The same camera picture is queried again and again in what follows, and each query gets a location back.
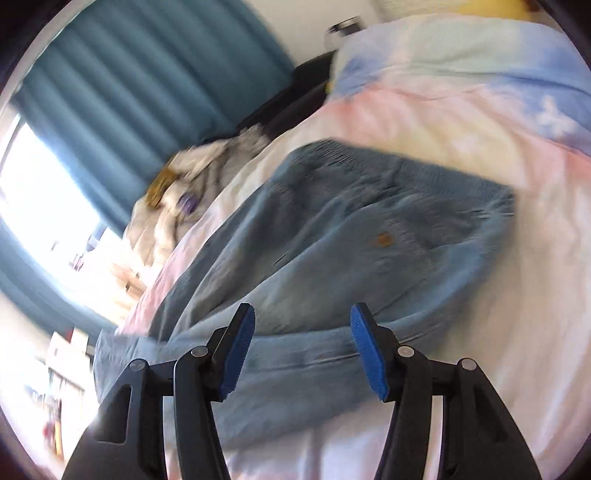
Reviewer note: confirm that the mustard yellow garment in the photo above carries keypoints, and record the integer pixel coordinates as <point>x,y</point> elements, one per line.
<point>164,179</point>

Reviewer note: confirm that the cream puffer jacket pile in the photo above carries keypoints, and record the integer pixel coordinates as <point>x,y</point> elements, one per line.
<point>204,171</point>

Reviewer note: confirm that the teal curtain right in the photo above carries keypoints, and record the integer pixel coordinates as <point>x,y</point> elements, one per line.
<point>126,84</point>

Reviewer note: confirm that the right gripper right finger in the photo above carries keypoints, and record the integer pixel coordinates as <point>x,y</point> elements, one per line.
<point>480,439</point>

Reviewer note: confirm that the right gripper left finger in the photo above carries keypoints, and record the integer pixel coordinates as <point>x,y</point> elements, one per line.
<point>127,440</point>

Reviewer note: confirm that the black sofa chair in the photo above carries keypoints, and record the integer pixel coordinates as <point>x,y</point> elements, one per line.
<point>293,105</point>

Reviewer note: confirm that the blue denim jeans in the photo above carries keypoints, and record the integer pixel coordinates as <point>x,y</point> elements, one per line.
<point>334,226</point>

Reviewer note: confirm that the pastel pillow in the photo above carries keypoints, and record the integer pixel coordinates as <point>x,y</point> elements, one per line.
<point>532,69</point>

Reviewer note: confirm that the yellow plush toy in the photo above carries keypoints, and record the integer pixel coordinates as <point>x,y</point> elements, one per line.
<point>522,10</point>

